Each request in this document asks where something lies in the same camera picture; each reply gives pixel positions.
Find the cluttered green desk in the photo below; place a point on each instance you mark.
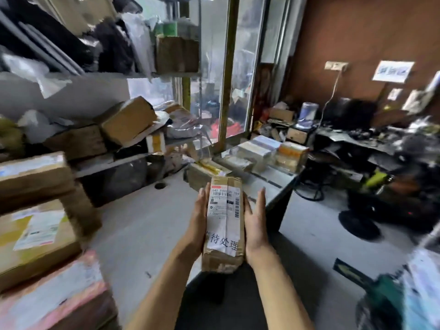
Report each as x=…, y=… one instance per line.
x=361, y=140

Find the black standing fan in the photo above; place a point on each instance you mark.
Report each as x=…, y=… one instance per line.
x=359, y=225

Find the small water dispenser cabinet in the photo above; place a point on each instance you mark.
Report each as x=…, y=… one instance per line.
x=299, y=134

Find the large yellow-taped cardboard box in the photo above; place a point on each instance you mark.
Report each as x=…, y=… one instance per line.
x=127, y=120

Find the tall red box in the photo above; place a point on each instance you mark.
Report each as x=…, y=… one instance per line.
x=263, y=92

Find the green cloth bag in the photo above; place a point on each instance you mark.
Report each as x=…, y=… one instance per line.
x=381, y=302

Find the glass storefront with taped frame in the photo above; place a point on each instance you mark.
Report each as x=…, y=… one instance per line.
x=228, y=65

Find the pink printed parcel box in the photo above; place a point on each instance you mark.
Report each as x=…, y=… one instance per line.
x=51, y=299

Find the brown parcel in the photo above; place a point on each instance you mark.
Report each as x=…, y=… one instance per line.
x=237, y=163

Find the beige wall socket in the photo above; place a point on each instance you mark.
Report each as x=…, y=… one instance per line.
x=336, y=65

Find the orange white wrapped bundle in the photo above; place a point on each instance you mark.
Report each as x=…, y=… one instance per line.
x=182, y=115

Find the green floor sticker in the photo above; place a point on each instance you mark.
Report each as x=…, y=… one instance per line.
x=350, y=273

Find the cardboard box on rack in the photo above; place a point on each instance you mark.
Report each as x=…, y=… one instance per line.
x=168, y=54
x=191, y=56

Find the white foam box yellow tape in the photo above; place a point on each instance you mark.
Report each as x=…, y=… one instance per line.
x=155, y=142

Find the olive yellow bag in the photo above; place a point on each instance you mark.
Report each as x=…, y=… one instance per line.
x=10, y=137

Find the white paper wall notice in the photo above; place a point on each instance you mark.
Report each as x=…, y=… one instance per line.
x=393, y=71

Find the person's right forearm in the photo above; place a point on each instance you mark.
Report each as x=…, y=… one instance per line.
x=282, y=295

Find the white printed plastic bags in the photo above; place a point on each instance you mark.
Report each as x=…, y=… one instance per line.
x=422, y=288

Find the black monitor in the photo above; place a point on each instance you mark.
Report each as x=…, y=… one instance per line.
x=347, y=113

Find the red cloth heap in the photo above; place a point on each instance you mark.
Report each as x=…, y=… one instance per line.
x=230, y=128

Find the person's left forearm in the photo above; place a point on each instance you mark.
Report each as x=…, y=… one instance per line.
x=158, y=295

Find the person's right hand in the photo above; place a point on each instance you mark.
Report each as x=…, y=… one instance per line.
x=257, y=237

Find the pile of cardboard parcels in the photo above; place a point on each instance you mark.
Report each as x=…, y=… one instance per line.
x=34, y=202

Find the crumpled grey plastic bag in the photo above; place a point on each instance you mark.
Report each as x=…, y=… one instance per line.
x=37, y=125

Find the black plastic bags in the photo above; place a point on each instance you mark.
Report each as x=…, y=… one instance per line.
x=51, y=37

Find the person's left hand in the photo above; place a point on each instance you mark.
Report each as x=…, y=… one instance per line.
x=197, y=230

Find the yellow plastic bottle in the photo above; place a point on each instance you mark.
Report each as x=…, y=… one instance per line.
x=376, y=178

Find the white hanging plastic bag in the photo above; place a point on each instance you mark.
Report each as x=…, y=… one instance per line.
x=137, y=41

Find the grey metal shelf rack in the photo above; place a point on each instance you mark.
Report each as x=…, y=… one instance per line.
x=103, y=75

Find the small handwritten cardboard box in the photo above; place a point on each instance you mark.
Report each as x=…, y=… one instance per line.
x=75, y=142

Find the dark grey plastic mailer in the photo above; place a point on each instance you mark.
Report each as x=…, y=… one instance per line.
x=113, y=178

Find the open cardboard box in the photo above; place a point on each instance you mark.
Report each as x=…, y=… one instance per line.
x=282, y=114

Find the white woven sack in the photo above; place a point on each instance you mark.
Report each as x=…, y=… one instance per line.
x=184, y=132

